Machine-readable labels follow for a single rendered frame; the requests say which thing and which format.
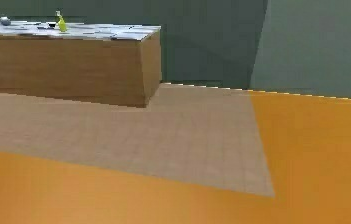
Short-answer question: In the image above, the wooden counter with marble top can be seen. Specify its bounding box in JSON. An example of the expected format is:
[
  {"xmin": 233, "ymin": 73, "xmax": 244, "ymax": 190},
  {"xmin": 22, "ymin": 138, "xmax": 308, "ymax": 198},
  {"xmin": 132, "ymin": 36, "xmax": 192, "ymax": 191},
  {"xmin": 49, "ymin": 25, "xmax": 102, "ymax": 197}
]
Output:
[{"xmin": 0, "ymin": 19, "xmax": 163, "ymax": 109}]

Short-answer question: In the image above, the yellow green spray bottle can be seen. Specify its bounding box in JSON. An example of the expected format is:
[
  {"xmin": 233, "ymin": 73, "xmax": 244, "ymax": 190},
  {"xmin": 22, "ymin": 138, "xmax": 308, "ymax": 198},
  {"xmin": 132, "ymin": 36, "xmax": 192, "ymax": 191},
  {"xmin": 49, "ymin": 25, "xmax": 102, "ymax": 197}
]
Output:
[{"xmin": 55, "ymin": 10, "xmax": 68, "ymax": 33}]

